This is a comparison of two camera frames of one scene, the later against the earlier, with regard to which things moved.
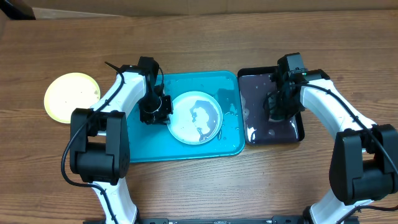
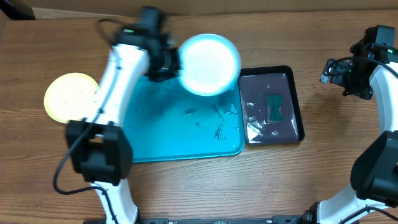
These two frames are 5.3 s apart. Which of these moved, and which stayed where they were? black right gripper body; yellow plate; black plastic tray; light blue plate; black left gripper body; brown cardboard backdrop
Moved: black left gripper body; black right gripper body; light blue plate
Stayed: black plastic tray; yellow plate; brown cardboard backdrop
